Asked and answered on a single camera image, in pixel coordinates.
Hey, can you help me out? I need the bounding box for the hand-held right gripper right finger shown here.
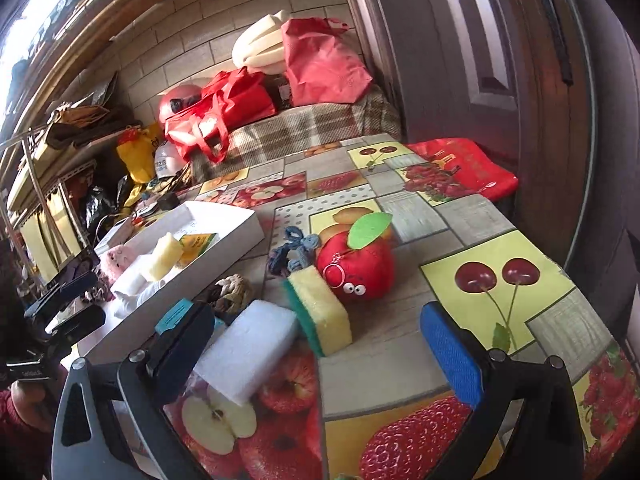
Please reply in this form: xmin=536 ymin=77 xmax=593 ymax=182
xmin=420 ymin=301 xmax=586 ymax=480

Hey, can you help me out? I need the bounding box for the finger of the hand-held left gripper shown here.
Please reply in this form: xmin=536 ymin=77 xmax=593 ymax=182
xmin=45 ymin=305 xmax=107 ymax=347
xmin=24 ymin=271 xmax=101 ymax=318

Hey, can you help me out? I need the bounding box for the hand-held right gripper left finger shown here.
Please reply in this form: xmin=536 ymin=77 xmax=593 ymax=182
xmin=50 ymin=302 xmax=216 ymax=480

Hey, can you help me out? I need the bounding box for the black white patterned scrunchie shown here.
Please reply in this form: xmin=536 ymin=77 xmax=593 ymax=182
xmin=82 ymin=280 xmax=113 ymax=305

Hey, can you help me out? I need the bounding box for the blue tissue pack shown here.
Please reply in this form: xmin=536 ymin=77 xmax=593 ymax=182
xmin=154 ymin=298 xmax=226 ymax=333

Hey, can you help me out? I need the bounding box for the pink plush toy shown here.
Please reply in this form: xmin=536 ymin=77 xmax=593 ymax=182
xmin=97 ymin=244 xmax=132 ymax=283

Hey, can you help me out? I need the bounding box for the white sock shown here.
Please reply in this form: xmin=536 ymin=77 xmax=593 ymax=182
xmin=112 ymin=280 xmax=168 ymax=318

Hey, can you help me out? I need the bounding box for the white foam block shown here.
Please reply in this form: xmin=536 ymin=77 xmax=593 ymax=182
xmin=192 ymin=300 xmax=301 ymax=407

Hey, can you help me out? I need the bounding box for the braided beige black scrunchie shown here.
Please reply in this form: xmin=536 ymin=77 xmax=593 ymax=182
xmin=206 ymin=274 xmax=256 ymax=317

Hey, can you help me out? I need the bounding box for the pale yellow sponge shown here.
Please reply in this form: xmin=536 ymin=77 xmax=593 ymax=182
xmin=141 ymin=232 xmax=183 ymax=281

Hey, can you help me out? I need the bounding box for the red apple plush toy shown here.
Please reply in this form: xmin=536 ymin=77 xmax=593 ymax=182
xmin=315 ymin=211 xmax=396 ymax=306

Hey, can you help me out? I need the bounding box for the yellow green scouring sponge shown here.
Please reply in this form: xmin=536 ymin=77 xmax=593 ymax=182
xmin=282 ymin=265 xmax=352 ymax=358

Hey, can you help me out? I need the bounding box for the white cardboard box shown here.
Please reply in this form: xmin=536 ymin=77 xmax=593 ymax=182
xmin=75 ymin=200 xmax=265 ymax=366

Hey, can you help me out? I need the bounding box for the grey blue knotted rope toy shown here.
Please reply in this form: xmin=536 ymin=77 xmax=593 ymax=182
xmin=266 ymin=226 xmax=321 ymax=278

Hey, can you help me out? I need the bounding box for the person's left forearm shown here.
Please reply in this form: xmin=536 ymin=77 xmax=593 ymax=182
xmin=0 ymin=390 xmax=66 ymax=480

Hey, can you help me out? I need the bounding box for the person's left hand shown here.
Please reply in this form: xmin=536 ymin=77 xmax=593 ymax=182
xmin=10 ymin=380 xmax=57 ymax=432

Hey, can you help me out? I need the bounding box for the black plastic bag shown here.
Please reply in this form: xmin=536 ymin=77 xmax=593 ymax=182
xmin=82 ymin=185 xmax=118 ymax=231

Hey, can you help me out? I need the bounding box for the metal rack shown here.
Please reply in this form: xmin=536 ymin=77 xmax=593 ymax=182
xmin=0 ymin=130 xmax=96 ymax=281

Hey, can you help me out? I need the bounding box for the fruit print tablecloth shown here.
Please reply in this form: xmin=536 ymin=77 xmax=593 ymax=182
xmin=75 ymin=132 xmax=640 ymax=480

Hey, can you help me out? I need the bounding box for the yellow plastic bag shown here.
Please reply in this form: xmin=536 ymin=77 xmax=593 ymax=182
xmin=116 ymin=122 xmax=163 ymax=183

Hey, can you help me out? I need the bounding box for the cardboard pile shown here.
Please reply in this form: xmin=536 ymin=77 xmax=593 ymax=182
xmin=45 ymin=72 xmax=143 ymax=148

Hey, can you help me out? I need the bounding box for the red printed plastic bag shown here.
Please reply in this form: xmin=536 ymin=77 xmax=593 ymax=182
xmin=405 ymin=137 xmax=518 ymax=203

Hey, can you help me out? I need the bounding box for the pink helmet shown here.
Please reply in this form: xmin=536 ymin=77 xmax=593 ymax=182
xmin=158 ymin=85 xmax=203 ymax=128

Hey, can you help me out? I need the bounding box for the red tote bag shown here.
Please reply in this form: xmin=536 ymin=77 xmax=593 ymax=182
xmin=164 ymin=67 xmax=277 ymax=165

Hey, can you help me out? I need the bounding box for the grey panelled door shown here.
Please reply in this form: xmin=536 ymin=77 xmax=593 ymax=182
xmin=345 ymin=0 xmax=596 ymax=241
xmin=565 ymin=0 xmax=640 ymax=351

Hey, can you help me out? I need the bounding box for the plaid blanket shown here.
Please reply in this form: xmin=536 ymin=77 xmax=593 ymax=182
xmin=190 ymin=85 xmax=403 ymax=183

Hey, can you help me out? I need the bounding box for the white foam roll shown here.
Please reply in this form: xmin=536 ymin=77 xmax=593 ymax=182
xmin=231 ymin=8 xmax=291 ymax=75

